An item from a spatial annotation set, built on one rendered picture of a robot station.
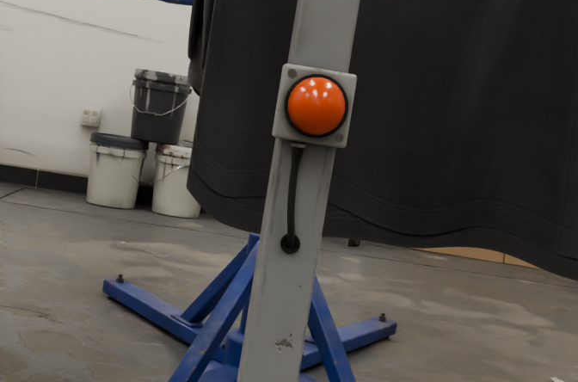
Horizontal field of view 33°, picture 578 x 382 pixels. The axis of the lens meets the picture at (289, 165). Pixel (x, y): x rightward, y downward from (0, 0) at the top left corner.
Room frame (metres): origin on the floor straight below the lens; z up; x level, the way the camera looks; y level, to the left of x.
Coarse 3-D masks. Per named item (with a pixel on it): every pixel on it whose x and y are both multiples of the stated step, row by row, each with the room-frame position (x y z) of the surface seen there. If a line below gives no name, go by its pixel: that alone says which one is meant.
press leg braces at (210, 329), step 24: (240, 264) 2.40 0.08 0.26; (216, 288) 2.48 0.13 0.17; (240, 288) 2.14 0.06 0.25; (192, 312) 2.57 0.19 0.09; (216, 312) 2.10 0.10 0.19; (312, 312) 2.14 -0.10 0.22; (216, 336) 2.06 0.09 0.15; (312, 336) 2.61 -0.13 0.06; (336, 336) 2.11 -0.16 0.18; (192, 360) 2.01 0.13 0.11; (336, 360) 2.06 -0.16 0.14
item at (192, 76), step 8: (200, 0) 0.99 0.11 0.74; (192, 8) 0.98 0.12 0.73; (200, 8) 1.00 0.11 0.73; (192, 16) 0.98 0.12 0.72; (200, 16) 1.00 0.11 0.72; (192, 24) 0.99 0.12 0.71; (200, 24) 1.01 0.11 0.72; (192, 32) 0.99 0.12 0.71; (200, 32) 1.01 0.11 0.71; (192, 40) 1.01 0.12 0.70; (200, 40) 1.01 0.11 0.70; (192, 48) 1.02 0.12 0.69; (200, 48) 1.01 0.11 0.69; (192, 56) 1.04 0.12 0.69; (200, 56) 1.02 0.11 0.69; (192, 64) 1.04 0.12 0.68; (200, 64) 1.02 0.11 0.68; (192, 72) 1.03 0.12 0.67; (192, 80) 1.04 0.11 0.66; (200, 80) 1.02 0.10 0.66; (200, 88) 1.02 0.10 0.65
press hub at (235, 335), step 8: (256, 240) 2.26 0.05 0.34; (248, 248) 2.29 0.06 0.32; (248, 304) 2.28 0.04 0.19; (240, 328) 2.30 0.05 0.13; (232, 336) 2.27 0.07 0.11; (240, 336) 2.27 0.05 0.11; (224, 344) 2.29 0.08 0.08; (232, 344) 2.26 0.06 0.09; (240, 344) 2.24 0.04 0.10; (224, 352) 2.29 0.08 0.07; (232, 352) 2.25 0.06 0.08; (240, 352) 2.24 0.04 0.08; (216, 360) 2.40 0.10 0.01; (224, 360) 2.28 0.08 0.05; (232, 360) 2.25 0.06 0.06; (208, 368) 2.32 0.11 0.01; (304, 376) 2.39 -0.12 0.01
